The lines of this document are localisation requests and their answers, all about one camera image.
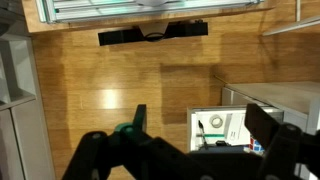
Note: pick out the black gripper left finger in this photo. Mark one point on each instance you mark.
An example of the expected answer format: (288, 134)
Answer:
(140, 116)

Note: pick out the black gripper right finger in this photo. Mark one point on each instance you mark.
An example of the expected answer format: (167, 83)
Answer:
(260, 121)

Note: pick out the white open drawer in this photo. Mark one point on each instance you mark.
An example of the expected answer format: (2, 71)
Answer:
(195, 115)

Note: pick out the white Chem Cards booklet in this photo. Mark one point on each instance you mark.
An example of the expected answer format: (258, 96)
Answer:
(238, 128)

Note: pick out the white desk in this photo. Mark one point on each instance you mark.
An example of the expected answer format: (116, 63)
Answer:
(283, 95)

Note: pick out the small black gadget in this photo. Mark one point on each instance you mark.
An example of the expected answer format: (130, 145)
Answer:
(220, 143)

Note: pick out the green marker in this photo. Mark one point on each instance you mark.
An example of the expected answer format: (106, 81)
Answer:
(215, 135)

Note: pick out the grey tape roll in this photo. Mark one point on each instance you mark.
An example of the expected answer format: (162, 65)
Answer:
(211, 120)

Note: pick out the black pen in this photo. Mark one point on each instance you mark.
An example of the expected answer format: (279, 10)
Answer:
(201, 126)

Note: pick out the white ladder rack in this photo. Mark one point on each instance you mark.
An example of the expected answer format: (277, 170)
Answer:
(293, 26)

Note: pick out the grey white shelf unit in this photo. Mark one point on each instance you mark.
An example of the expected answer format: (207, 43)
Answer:
(23, 133)

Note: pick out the black stereo camera bar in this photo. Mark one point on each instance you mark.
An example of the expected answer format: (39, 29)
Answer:
(116, 36)

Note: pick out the white metal frame panel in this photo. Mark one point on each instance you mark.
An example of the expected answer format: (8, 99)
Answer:
(100, 11)

